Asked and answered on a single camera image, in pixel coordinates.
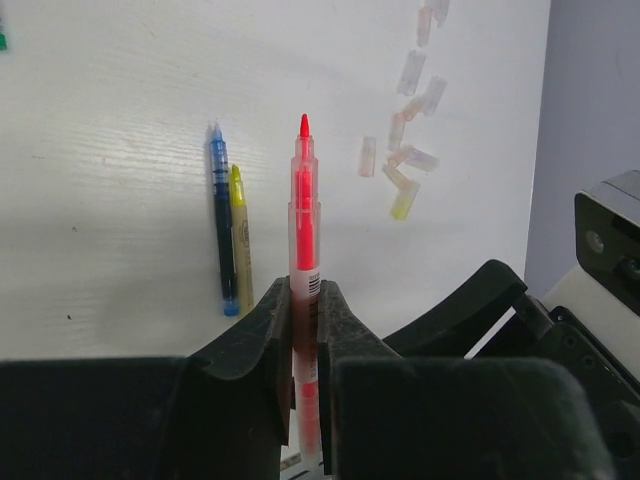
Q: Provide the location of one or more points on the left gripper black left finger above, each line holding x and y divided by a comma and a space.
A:
260, 343

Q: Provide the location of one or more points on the dark blue pen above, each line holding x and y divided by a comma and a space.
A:
223, 220

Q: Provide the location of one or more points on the dark green pen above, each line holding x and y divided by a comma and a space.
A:
3, 37

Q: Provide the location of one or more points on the light red pen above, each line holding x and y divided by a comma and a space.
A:
305, 282

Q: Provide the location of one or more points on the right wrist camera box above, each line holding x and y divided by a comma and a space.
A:
606, 233

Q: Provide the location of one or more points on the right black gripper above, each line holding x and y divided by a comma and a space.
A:
459, 321

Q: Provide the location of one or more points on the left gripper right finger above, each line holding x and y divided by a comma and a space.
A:
341, 334

